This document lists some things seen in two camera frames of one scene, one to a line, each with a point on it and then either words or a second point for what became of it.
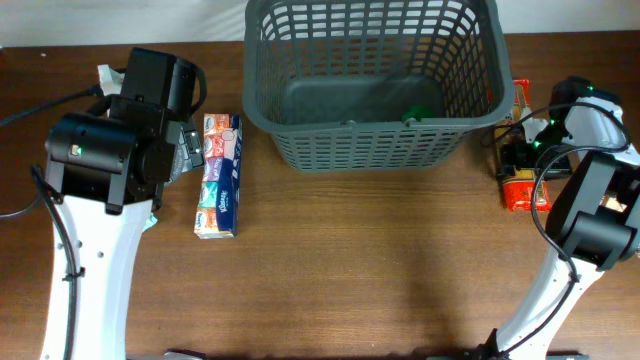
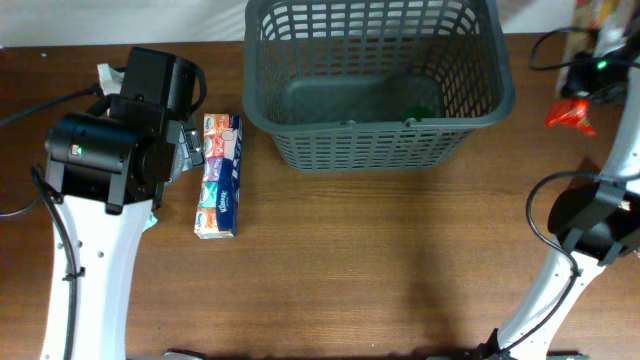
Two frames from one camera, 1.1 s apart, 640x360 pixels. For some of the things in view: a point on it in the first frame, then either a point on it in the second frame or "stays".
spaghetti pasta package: x=518 y=184 -> x=588 y=18
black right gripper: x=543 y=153 -> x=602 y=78
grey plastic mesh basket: x=374 y=86 stays
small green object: x=418 y=112 stays
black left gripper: x=192 y=145 stays
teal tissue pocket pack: x=150 y=222 stays
